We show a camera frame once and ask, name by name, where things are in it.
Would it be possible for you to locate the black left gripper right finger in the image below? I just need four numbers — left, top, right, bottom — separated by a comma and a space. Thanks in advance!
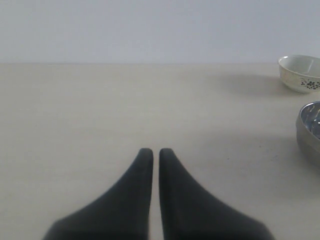
159, 148, 274, 240

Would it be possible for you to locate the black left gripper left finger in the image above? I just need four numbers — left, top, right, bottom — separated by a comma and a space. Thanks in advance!
44, 148, 153, 240

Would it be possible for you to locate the smooth steel bowl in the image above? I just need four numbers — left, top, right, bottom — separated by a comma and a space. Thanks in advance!
295, 101, 320, 168

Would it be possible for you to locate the cream floral ceramic bowl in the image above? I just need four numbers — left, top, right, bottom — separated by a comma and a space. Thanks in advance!
277, 54, 320, 94

